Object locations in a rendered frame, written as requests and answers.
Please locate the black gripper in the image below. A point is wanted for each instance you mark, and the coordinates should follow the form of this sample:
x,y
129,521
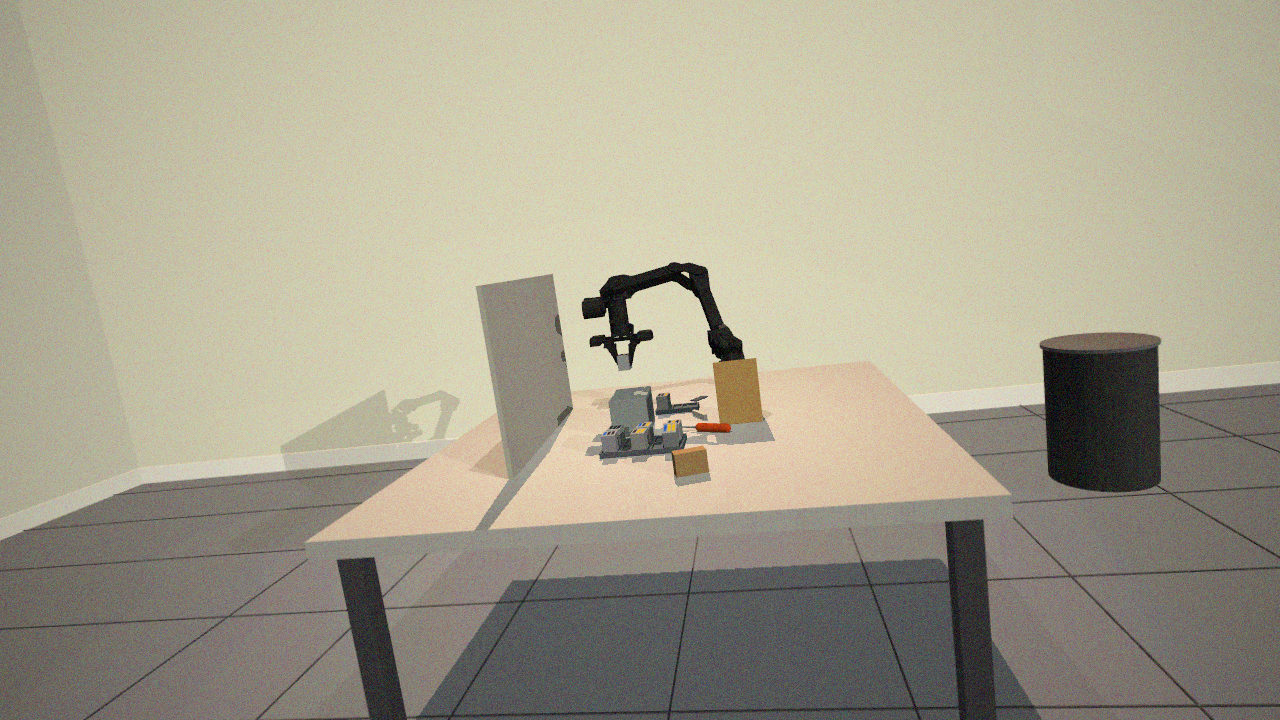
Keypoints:
x,y
619,326

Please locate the dark grey panel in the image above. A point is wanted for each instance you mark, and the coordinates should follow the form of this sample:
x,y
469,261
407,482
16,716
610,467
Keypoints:
x,y
527,362

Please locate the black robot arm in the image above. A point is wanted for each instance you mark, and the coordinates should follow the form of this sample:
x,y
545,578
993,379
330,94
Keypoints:
x,y
618,288

